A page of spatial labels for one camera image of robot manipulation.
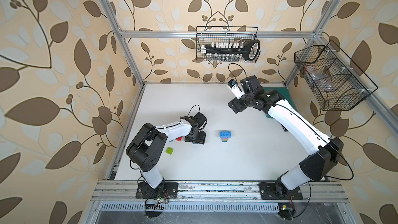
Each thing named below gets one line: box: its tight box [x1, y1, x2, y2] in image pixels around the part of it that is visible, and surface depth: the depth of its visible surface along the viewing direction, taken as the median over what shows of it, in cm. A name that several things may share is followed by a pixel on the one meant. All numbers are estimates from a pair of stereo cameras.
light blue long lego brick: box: [219, 131, 232, 139], surface depth 88 cm
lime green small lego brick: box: [165, 146, 174, 156], surface depth 88 cm
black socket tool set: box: [201, 39, 261, 62], surface depth 86 cm
